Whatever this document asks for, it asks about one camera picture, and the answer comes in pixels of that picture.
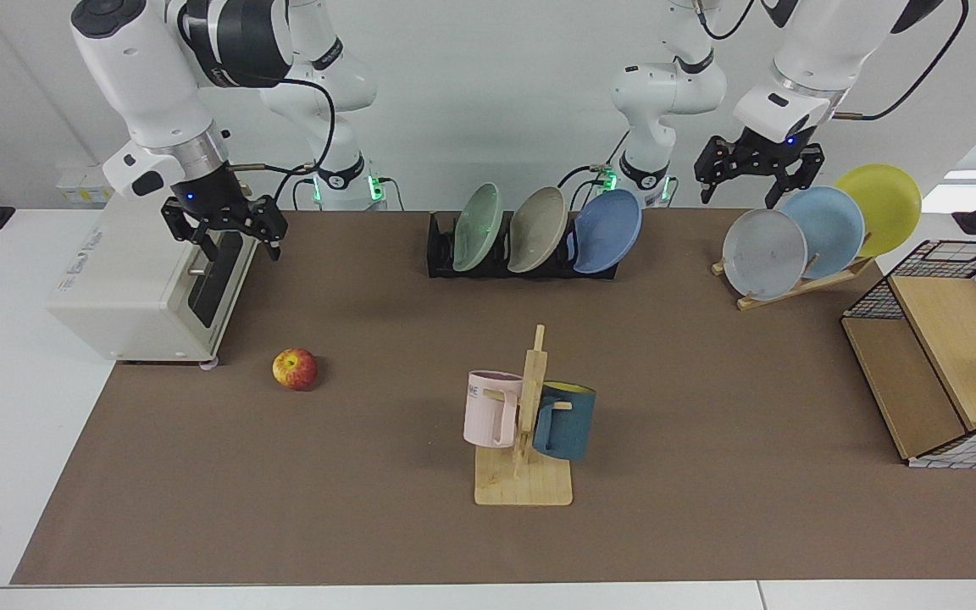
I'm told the red yellow apple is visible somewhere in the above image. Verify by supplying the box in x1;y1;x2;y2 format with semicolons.
273;348;319;391

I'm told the wooden cup stand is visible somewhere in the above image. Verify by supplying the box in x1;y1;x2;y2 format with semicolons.
474;324;574;507

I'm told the pale yellow labelled box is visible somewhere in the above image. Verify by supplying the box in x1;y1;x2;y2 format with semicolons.
56;165;120;208

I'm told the pale green plate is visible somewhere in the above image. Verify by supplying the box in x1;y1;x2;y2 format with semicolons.
452;182;504;273

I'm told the light blue plate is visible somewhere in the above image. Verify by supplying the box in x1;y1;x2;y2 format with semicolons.
776;186;866;280

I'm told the wire basket with wooden floor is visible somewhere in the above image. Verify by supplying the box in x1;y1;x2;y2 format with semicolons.
841;240;976;469

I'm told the wooden plate rack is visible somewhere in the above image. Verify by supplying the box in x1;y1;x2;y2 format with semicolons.
711;254;877;312

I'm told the brown table cloth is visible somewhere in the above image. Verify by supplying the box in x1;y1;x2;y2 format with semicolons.
10;209;976;585

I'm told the dark blue cup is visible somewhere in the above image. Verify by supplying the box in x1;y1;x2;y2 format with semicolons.
532;381;597;463

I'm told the grey plate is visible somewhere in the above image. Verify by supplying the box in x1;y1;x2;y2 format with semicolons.
722;208;808;302

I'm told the black dish rack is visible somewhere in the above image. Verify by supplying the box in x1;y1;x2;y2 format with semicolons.
427;211;621;280

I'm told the beige plate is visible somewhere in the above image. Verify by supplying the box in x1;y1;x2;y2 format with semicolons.
507;186;568;274

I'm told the pale toaster oven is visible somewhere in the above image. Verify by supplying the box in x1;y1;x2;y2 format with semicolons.
46;193;258;368

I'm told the pink cup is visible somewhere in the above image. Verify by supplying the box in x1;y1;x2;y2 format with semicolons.
463;370;524;448

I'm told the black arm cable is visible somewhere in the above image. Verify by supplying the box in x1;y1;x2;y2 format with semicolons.
831;0;970;121
225;75;338;206

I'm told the yellow plate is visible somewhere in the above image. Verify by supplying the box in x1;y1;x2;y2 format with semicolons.
834;164;923;259

